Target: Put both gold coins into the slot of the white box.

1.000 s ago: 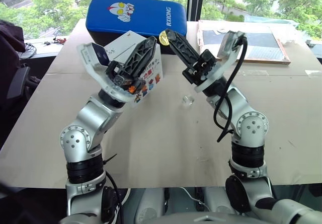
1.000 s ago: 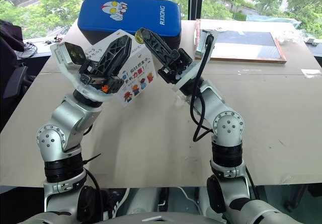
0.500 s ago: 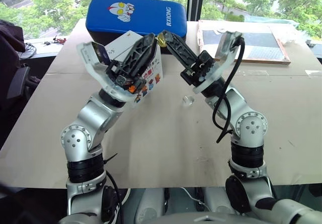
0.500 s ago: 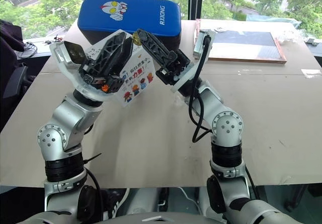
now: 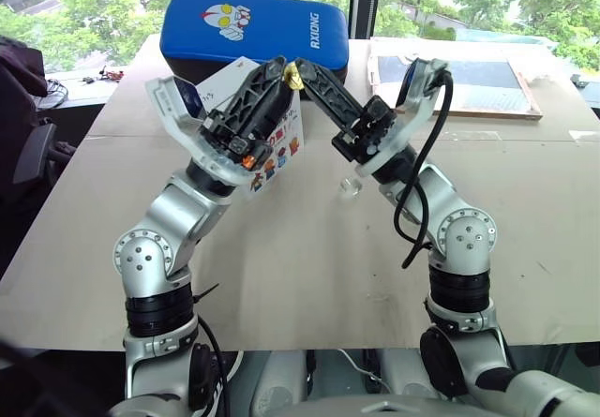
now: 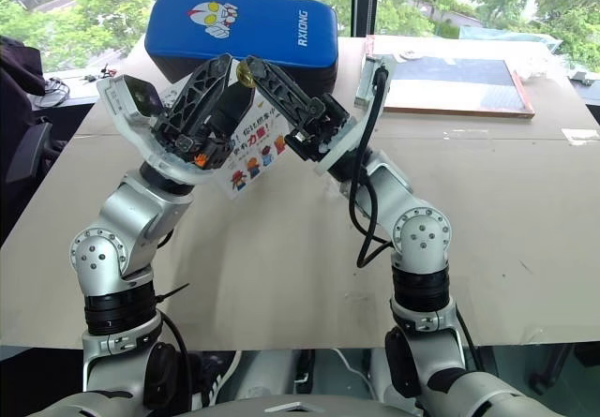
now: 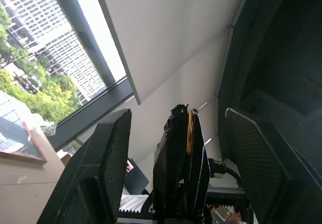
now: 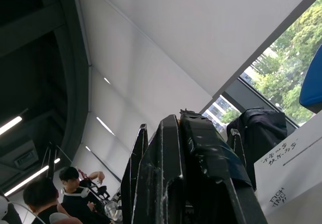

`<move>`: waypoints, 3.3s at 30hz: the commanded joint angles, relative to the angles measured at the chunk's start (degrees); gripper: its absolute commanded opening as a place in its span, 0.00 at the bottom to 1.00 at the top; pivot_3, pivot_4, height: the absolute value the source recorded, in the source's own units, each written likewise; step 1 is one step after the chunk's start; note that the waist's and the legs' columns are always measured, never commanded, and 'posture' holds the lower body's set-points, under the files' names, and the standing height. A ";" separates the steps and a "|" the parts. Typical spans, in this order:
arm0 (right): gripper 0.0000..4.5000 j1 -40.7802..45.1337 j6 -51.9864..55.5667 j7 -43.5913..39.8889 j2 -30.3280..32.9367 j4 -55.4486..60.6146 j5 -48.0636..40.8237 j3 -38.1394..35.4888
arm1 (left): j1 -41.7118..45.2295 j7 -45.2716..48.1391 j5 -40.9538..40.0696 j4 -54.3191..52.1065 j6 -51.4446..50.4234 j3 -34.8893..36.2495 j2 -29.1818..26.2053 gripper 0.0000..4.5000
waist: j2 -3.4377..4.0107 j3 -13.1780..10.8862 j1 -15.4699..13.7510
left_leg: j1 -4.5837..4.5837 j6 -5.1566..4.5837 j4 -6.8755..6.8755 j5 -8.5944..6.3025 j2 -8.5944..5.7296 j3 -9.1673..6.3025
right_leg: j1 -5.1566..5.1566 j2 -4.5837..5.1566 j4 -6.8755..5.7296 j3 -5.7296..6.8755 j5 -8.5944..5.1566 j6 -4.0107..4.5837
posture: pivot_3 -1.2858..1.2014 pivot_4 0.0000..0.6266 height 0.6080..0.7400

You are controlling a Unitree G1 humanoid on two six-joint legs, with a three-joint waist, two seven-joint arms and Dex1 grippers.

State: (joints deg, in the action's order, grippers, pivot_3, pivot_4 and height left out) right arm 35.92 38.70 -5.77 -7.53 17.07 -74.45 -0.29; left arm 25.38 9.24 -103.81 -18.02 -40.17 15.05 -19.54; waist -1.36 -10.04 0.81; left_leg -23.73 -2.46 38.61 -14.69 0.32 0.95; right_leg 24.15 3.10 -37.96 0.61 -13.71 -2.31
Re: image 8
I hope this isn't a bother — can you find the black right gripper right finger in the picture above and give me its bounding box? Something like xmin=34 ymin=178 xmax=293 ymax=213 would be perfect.
xmin=179 ymin=109 xmax=268 ymax=224

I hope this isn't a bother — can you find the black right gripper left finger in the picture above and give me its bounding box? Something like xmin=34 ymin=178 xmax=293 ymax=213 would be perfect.
xmin=120 ymin=114 xmax=187 ymax=224

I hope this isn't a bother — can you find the silver background robot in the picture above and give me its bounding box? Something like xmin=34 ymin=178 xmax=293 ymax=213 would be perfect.
xmin=104 ymin=193 xmax=123 ymax=222

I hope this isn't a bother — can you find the dark jacket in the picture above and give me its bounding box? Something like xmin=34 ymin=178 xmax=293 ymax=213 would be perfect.
xmin=225 ymin=108 xmax=289 ymax=157

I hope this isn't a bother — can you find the black background gripper device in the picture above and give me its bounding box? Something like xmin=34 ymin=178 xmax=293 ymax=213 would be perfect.
xmin=78 ymin=169 xmax=112 ymax=202

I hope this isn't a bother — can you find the white headset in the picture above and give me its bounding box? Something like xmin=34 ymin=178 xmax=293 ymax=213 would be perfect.
xmin=62 ymin=187 xmax=91 ymax=199

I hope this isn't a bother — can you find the white board with handwriting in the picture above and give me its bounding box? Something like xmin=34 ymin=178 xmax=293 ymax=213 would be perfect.
xmin=253 ymin=113 xmax=322 ymax=224

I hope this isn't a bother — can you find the person with white headset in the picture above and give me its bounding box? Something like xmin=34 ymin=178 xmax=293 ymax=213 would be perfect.
xmin=58 ymin=166 xmax=112 ymax=224

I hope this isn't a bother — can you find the black tripod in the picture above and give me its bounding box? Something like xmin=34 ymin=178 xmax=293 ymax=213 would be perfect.
xmin=41 ymin=141 xmax=59 ymax=180

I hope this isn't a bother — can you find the person with short black hair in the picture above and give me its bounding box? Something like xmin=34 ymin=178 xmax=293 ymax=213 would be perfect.
xmin=23 ymin=177 xmax=66 ymax=224

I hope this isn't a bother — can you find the window with trees outside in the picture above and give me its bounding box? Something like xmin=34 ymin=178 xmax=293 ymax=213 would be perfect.
xmin=200 ymin=0 xmax=322 ymax=134

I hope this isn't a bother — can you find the blue chair back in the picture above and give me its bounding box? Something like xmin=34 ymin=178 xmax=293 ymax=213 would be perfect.
xmin=299 ymin=44 xmax=322 ymax=114

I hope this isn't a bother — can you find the long ceiling light strip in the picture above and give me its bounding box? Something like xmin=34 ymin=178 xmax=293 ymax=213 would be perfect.
xmin=0 ymin=115 xmax=24 ymax=136
xmin=4 ymin=164 xmax=50 ymax=197

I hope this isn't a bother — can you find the ceiling air vent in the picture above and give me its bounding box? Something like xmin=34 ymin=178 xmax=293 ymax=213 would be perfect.
xmin=13 ymin=150 xmax=39 ymax=169

